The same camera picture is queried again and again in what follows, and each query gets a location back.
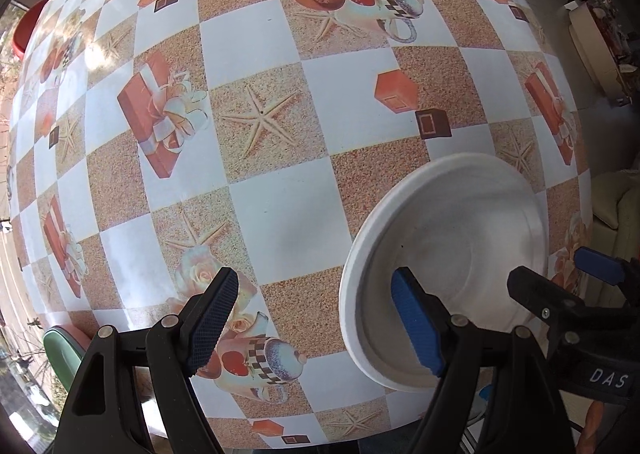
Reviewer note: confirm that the beige sofa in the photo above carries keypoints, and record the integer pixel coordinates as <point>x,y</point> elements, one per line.
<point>615,204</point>

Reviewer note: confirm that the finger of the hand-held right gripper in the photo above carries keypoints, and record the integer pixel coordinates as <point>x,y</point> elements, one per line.
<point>600,266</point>
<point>530,286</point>

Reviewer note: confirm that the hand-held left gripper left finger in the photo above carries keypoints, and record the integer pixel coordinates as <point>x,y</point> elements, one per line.
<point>215,319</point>

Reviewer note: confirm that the white paper bowl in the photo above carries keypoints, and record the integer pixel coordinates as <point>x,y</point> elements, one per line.
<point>450,234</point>

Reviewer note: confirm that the beige low cabinet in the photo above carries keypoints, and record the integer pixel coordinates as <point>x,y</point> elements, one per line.
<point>595,49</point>

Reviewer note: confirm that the red plastic chair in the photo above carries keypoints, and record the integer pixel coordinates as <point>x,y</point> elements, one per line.
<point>25,29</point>

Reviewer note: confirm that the green square plate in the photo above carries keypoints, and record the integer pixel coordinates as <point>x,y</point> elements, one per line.
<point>60,354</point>

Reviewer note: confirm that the printed checkered tablecloth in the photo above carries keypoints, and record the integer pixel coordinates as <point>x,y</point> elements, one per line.
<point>260,214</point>

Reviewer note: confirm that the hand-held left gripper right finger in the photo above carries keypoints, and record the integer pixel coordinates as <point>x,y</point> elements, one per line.
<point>415,319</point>

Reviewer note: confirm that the person's right forearm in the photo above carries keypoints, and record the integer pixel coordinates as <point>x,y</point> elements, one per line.
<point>592,429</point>

